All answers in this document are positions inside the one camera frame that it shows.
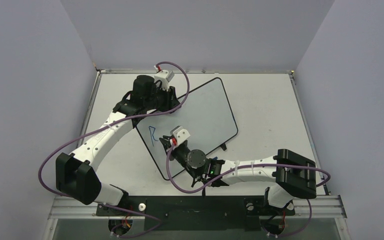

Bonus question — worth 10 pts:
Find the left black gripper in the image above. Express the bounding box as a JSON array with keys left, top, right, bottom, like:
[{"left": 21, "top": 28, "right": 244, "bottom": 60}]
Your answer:
[{"left": 145, "top": 82, "right": 180, "bottom": 113}]

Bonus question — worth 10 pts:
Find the black framed whiteboard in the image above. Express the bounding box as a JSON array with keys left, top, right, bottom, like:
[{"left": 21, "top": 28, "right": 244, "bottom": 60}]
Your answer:
[{"left": 136, "top": 77, "right": 238, "bottom": 180}]

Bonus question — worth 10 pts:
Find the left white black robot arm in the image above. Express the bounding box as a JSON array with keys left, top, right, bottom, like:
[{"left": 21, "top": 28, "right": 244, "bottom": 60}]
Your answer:
[{"left": 56, "top": 70, "right": 180, "bottom": 215}]

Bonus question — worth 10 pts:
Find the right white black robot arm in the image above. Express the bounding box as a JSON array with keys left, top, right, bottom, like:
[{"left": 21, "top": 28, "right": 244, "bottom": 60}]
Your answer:
[{"left": 159, "top": 135, "right": 317, "bottom": 214}]

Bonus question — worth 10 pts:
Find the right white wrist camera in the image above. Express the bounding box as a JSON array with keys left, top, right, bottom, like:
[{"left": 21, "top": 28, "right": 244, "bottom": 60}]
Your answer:
[{"left": 170, "top": 125, "right": 191, "bottom": 145}]

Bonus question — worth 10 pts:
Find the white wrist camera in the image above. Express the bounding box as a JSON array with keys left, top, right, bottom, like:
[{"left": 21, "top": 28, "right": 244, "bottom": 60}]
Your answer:
[
  {"left": 154, "top": 65, "right": 174, "bottom": 92},
  {"left": 170, "top": 125, "right": 191, "bottom": 145}
]

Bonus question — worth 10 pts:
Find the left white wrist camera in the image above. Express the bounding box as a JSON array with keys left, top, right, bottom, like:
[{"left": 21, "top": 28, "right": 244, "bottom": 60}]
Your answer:
[{"left": 154, "top": 65, "right": 174, "bottom": 92}]

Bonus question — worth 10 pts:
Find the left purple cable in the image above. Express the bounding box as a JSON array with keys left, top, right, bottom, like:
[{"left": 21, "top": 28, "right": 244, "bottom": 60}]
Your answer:
[{"left": 38, "top": 61, "right": 191, "bottom": 239}]

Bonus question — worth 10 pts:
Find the purple cable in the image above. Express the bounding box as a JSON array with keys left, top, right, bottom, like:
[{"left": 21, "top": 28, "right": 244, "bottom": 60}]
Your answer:
[
  {"left": 166, "top": 145, "right": 332, "bottom": 239},
  {"left": 38, "top": 61, "right": 191, "bottom": 239}
]

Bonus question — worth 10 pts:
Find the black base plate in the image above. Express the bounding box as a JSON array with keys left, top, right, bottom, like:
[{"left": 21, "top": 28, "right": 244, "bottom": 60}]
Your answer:
[{"left": 96, "top": 195, "right": 295, "bottom": 232}]

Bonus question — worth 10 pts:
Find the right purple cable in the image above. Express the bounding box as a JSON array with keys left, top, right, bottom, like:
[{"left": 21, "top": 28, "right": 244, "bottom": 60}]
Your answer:
[{"left": 166, "top": 145, "right": 332, "bottom": 239}]

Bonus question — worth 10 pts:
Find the aluminium front rail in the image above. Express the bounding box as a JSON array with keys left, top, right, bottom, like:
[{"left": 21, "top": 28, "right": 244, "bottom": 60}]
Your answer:
[{"left": 48, "top": 195, "right": 347, "bottom": 219}]

